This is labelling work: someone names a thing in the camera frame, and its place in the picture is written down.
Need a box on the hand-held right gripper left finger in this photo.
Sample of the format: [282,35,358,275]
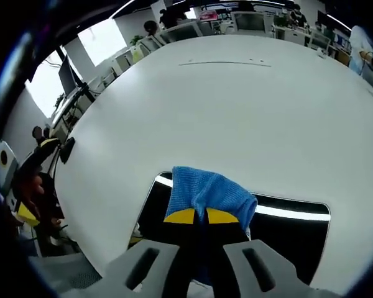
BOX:
[101,207,206,298]

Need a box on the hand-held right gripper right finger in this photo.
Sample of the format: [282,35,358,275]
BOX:
[205,207,320,298]

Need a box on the blue cleaning cloth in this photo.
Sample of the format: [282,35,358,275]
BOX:
[164,166,259,242]

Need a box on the black desk clamp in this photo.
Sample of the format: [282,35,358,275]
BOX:
[59,137,76,165]

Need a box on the grey office chair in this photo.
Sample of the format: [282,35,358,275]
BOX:
[33,251,104,296]

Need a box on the dark computer monitor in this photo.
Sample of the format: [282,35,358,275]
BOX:
[58,54,82,98]

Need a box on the white mesh office chair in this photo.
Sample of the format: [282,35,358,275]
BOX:
[308,30,332,51]
[231,11,265,32]
[159,23,203,45]

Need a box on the red display screen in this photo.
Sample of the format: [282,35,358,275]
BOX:
[198,10,219,21]

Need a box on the small desk with black frame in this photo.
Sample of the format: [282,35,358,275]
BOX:
[50,83,98,133]

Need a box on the table cable slot cover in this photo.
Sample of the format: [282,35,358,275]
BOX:
[178,58,272,68]

